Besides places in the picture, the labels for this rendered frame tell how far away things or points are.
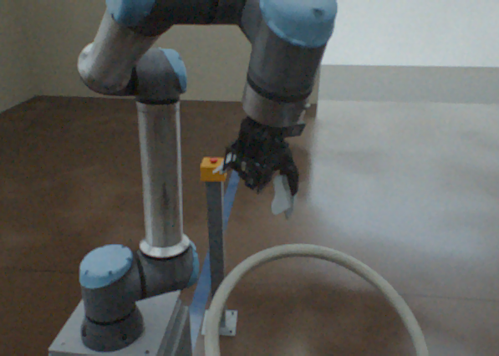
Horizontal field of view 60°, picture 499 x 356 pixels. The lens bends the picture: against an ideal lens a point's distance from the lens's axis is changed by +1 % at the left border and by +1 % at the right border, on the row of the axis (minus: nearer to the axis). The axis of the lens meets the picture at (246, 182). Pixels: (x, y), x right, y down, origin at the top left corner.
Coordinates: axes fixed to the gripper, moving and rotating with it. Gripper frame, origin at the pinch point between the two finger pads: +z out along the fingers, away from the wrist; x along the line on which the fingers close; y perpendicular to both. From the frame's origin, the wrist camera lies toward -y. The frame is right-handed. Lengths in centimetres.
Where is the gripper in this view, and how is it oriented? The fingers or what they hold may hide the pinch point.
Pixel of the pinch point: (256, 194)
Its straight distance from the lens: 76.0
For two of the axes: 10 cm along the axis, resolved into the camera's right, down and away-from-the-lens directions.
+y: -5.9, 5.2, -6.2
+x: 7.9, 5.2, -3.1
